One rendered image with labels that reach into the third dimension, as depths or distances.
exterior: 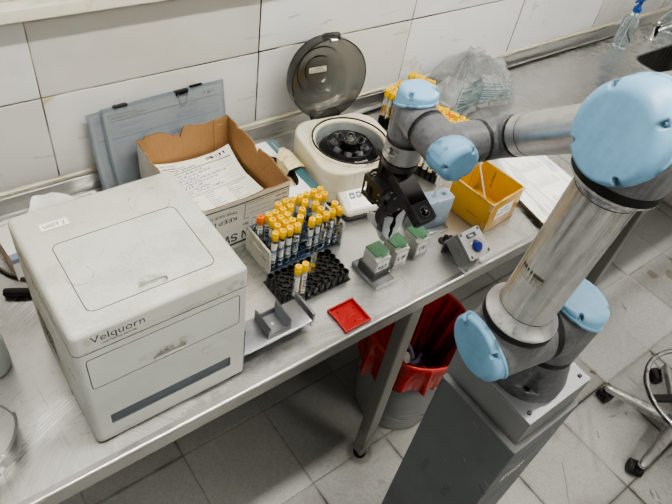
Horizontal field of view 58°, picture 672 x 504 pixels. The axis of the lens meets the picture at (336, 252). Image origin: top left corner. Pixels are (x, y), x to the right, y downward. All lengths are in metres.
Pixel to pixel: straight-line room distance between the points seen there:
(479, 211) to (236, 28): 0.73
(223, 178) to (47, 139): 0.39
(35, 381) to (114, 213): 0.36
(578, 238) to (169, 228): 0.61
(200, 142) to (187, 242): 0.59
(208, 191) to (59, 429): 0.61
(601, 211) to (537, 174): 1.05
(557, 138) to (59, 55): 0.96
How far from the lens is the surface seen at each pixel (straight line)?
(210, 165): 1.52
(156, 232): 1.01
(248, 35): 1.55
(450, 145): 1.01
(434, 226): 1.53
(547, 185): 1.80
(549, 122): 1.01
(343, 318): 1.28
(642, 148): 0.71
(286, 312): 1.19
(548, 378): 1.16
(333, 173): 1.45
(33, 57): 1.37
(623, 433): 2.53
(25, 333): 1.30
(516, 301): 0.92
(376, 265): 1.32
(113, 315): 0.90
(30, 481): 1.14
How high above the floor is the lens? 1.88
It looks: 45 degrees down
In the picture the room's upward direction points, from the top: 11 degrees clockwise
